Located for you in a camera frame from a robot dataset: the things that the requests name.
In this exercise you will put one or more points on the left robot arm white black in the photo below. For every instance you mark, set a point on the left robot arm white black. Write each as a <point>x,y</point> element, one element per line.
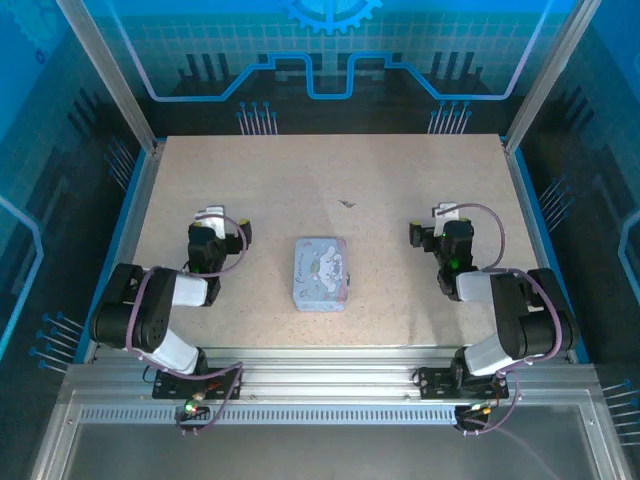
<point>150,320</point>

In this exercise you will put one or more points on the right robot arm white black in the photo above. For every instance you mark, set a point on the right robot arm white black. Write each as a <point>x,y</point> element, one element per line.
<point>530,325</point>

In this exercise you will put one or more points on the blue table edge strip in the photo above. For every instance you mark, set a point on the blue table edge strip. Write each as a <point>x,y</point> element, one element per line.
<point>531,200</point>
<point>121,225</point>

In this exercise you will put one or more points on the small connector board with LED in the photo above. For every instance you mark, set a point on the small connector board with LED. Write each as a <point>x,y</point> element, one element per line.
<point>192,409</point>
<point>477,409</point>

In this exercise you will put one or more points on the aluminium base beam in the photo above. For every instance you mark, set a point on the aluminium base beam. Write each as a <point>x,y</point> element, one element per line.
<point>325,370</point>

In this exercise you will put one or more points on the slotted aluminium strip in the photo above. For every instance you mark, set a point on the slotted aluminium strip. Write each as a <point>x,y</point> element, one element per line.
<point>325,415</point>

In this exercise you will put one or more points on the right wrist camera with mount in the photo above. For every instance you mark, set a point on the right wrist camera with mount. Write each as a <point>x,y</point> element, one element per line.
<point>446,210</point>

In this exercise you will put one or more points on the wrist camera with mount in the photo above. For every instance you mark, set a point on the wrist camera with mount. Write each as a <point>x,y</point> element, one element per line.
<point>212,217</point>
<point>446,210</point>

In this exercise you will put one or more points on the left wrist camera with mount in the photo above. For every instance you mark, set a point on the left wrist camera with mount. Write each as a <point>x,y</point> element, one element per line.
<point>212,217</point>

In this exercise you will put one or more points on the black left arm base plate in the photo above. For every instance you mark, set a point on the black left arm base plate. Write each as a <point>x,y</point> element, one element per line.
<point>170,387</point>

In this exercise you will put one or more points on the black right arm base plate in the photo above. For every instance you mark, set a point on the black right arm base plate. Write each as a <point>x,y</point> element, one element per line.
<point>435,382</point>

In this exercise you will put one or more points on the aluminium frame post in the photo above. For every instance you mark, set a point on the aluminium frame post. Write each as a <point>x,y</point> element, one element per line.
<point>111,75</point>
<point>550,75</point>

